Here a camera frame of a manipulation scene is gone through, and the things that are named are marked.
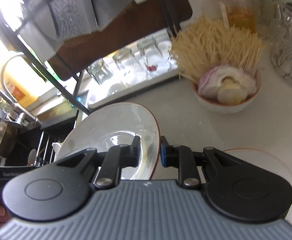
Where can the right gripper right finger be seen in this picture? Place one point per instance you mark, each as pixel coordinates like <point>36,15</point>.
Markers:
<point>185,160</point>

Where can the garlic bulb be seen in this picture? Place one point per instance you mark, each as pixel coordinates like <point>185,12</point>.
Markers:
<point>213,80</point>

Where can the wooden cutting board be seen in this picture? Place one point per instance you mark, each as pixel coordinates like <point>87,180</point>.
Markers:
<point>137,21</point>

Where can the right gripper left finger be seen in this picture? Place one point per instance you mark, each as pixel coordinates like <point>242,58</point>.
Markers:
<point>117,158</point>

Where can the black dish rack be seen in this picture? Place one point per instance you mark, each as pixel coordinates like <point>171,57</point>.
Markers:
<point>72,34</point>

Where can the wire glass cup rack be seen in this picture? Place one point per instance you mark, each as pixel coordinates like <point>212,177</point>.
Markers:
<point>277,30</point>

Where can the steel pot in sink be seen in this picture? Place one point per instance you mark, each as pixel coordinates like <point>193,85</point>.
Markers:
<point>8,135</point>

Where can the dried noodle bundle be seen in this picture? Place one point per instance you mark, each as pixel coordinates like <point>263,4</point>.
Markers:
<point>208,43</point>

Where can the white plate leaf pattern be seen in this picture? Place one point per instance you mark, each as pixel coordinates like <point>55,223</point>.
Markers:
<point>114,125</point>

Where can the white plate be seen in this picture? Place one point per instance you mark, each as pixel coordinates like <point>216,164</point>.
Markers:
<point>266,161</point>

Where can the red lid plastic jar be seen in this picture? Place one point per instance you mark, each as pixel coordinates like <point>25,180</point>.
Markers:
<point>238,13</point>

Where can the orange detergent bottle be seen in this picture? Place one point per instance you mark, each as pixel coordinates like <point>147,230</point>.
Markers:
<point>23,83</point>

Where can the tall steel faucet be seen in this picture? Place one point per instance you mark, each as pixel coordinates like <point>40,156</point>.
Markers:
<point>23,114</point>

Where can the bowl with garlic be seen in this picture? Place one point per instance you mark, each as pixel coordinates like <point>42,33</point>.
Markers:
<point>229,100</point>

